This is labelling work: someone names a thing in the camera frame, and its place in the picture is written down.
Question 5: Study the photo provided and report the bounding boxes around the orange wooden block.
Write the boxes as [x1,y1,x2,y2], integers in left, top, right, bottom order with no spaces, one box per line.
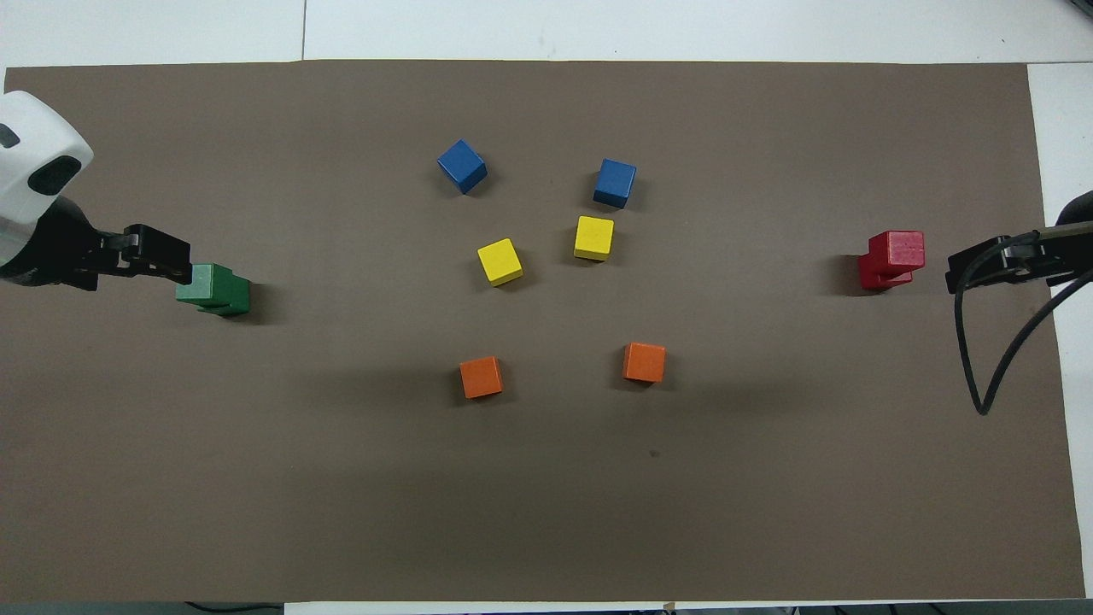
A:
[459,355,505,400]
[622,342,667,384]

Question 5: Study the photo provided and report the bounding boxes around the green wooden block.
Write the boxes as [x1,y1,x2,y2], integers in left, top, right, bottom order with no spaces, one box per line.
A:
[198,275,254,319]
[175,263,237,308]

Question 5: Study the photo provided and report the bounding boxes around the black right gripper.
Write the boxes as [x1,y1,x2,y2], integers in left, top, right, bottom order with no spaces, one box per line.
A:
[946,191,1093,296]

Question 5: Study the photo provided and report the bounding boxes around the yellow wooden block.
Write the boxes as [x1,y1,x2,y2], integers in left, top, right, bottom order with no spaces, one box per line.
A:
[574,215,616,262]
[476,238,524,287]

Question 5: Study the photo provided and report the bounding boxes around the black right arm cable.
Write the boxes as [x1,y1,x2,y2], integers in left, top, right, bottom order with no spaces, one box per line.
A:
[953,229,1093,418]

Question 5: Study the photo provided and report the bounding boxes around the red wooden block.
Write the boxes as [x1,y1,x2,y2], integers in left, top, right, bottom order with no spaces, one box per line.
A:
[868,230,926,274]
[857,252,915,292]

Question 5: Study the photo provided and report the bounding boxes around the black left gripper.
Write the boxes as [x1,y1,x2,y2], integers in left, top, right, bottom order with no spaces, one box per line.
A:
[0,196,191,292]

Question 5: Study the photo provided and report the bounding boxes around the blue wooden block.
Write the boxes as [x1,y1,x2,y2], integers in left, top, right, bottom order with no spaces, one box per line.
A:
[593,159,638,210]
[437,139,488,196]

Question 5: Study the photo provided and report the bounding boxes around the brown table mat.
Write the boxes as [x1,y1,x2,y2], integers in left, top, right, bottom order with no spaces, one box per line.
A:
[0,58,1087,604]

